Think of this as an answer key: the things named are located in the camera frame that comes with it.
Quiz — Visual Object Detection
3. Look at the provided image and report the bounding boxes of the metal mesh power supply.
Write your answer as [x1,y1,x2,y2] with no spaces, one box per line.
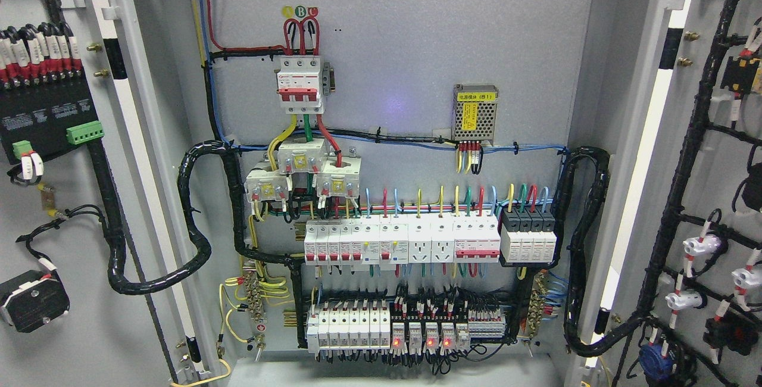
[450,84,499,141]

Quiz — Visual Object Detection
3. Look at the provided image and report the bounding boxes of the grey cabinet door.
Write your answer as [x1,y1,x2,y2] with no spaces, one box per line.
[554,0,760,386]
[0,0,218,387]

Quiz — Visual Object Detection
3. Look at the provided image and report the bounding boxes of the white lower breaker row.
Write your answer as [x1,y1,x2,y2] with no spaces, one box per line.
[307,302,392,354]

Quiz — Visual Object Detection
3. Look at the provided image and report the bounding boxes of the black cable loom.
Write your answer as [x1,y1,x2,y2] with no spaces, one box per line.
[558,146,632,358]
[86,139,310,349]

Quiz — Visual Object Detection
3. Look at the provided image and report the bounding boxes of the white red breaker row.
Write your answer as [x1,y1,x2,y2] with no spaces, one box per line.
[303,213,500,270]

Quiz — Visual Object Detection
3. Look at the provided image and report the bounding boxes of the black right cable loom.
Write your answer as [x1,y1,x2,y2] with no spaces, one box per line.
[558,146,632,358]

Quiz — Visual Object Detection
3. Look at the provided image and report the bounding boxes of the black digital power meter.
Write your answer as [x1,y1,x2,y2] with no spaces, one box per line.
[1,21,98,165]

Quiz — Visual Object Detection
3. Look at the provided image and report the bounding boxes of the black left cable loom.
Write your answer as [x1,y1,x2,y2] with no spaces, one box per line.
[86,139,310,349]

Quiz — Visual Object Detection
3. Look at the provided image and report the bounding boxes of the black white surge protector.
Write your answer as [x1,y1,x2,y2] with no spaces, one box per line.
[499,209,558,269]

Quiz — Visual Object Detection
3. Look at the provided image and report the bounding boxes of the white current transformer group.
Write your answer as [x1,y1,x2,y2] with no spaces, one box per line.
[245,138,361,203]

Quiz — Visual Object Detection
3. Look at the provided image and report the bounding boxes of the red white main breaker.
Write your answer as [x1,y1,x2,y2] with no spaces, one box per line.
[276,55,335,115]

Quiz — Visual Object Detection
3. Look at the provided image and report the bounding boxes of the relay terminal row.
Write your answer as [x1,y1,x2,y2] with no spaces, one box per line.
[390,290,507,364]

